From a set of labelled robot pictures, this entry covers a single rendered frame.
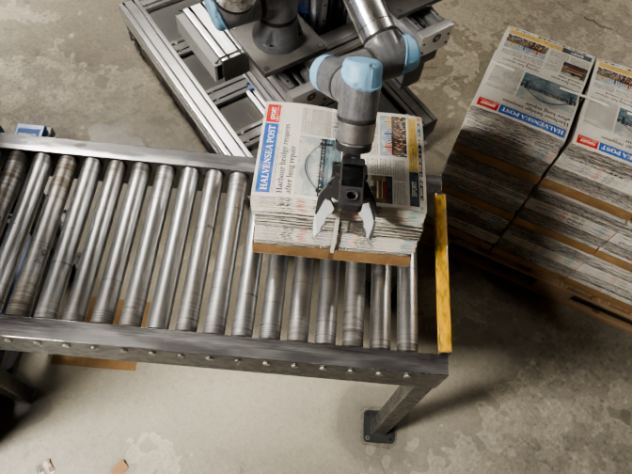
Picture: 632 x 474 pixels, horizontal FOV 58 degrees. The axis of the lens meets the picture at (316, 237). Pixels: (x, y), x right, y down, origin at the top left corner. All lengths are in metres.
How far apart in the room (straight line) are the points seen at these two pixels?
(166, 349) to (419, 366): 0.57
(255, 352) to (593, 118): 1.17
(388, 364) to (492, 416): 0.96
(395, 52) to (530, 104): 0.71
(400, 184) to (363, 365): 0.41
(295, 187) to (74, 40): 2.10
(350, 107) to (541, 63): 0.98
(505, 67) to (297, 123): 0.78
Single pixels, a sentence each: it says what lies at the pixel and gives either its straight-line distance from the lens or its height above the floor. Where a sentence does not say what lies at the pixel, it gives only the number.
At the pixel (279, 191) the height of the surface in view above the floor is 1.06.
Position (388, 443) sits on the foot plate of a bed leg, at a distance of 2.13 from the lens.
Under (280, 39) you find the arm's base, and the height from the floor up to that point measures 0.87.
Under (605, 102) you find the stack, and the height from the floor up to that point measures 0.83.
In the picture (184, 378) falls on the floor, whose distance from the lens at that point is 2.16.
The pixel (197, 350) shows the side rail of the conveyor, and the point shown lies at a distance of 1.34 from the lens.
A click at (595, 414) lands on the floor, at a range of 2.41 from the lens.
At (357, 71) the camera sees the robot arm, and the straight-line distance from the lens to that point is 1.05.
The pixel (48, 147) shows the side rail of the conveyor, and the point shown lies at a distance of 1.69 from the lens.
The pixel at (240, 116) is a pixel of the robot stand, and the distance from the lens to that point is 2.43.
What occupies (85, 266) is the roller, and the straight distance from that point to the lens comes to 1.48.
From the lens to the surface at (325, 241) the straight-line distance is 1.33.
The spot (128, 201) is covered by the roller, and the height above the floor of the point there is 0.80.
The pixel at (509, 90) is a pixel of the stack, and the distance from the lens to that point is 1.83.
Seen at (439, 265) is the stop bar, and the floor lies 0.82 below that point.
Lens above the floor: 2.07
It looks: 62 degrees down
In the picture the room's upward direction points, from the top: 8 degrees clockwise
